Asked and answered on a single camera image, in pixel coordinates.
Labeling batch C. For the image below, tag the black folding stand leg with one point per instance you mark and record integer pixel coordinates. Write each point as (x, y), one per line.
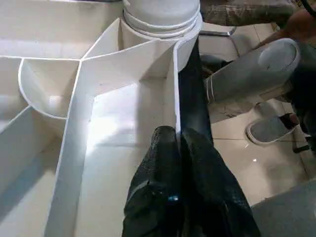
(305, 133)

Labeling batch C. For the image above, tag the black work mat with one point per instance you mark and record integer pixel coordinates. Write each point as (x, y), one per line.
(192, 98)

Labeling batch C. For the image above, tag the grey robot body shell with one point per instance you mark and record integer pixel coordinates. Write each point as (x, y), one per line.
(291, 212)

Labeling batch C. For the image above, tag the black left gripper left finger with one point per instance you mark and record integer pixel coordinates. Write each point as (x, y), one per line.
(155, 192)

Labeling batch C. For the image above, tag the person in grey trousers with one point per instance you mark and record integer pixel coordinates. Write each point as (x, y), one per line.
(247, 79)

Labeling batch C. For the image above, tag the bare person forearm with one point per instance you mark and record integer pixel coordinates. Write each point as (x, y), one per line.
(302, 27)

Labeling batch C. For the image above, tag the grey white shoe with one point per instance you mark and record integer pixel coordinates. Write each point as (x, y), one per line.
(271, 129)

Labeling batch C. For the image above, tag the white plastic table leg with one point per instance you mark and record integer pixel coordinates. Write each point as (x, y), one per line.
(160, 15)

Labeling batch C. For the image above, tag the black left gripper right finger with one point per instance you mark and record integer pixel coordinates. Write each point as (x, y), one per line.
(212, 192)

